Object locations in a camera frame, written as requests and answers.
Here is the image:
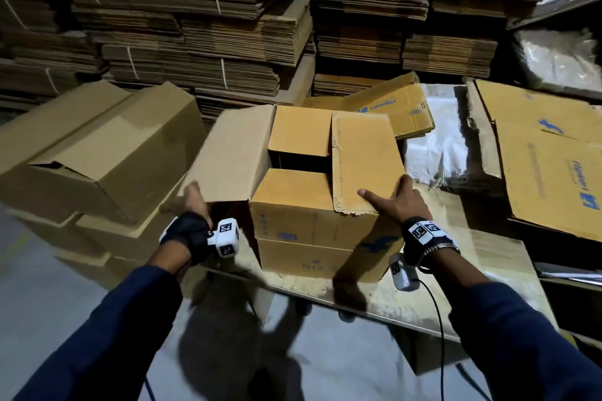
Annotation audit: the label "black left wrist band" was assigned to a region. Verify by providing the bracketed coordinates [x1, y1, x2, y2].
[160, 211, 214, 266]

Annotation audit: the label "brown carton blue print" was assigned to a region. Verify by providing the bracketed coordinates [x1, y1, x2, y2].
[475, 79, 602, 244]

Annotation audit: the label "person's right forearm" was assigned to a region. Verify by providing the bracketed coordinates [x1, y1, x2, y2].
[428, 250, 602, 401]

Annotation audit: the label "stacks of flat cardboard bundles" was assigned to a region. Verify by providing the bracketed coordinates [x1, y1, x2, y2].
[0, 0, 551, 125]

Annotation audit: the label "person's left forearm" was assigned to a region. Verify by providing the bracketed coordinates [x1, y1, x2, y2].
[14, 244, 194, 401]

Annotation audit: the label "person's right hand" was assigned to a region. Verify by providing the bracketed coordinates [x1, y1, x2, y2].
[357, 174, 434, 226]

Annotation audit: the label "silver bracelet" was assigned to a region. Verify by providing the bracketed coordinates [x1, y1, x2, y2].
[418, 241, 462, 273]

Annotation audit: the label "plywood work board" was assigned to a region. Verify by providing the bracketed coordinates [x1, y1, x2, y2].
[198, 184, 558, 343]

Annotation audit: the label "pile of brown cartons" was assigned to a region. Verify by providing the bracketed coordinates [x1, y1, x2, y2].
[465, 79, 602, 244]

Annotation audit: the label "person's left hand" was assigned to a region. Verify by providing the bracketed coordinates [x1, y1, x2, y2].
[181, 182, 214, 228]

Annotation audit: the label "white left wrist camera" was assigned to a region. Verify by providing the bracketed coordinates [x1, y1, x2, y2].
[207, 217, 242, 260]

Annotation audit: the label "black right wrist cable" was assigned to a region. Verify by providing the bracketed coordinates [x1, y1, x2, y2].
[418, 281, 447, 401]

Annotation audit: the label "white plastic sack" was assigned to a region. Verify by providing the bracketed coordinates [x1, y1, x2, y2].
[404, 84, 472, 189]

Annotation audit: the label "clear plastic sheet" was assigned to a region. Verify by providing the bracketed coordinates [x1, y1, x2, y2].
[515, 28, 602, 95]

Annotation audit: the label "yellow carton with blue print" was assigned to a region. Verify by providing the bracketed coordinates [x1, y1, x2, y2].
[305, 71, 436, 140]

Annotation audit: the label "yellow cardboard box blue marks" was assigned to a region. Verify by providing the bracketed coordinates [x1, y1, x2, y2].
[164, 105, 408, 286]

